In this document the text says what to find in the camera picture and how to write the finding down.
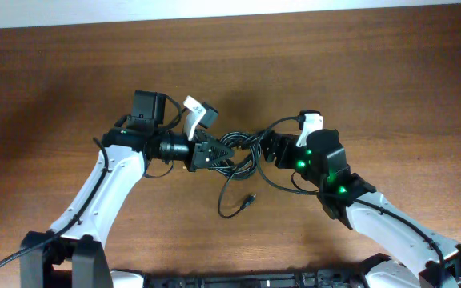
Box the thick black USB cable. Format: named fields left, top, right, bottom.
left=208, top=130, right=271, bottom=181

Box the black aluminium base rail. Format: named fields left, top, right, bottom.
left=110, top=251, right=399, bottom=288

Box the right camera black cable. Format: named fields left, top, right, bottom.
left=253, top=114, right=447, bottom=288

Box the camera black cable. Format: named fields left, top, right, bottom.
left=253, top=114, right=447, bottom=288
left=0, top=94, right=187, bottom=288

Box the left camera black cable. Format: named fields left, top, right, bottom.
left=0, top=94, right=187, bottom=288

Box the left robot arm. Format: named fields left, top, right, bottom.
left=19, top=90, right=234, bottom=288

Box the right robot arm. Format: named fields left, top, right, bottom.
left=258, top=110, right=461, bottom=287

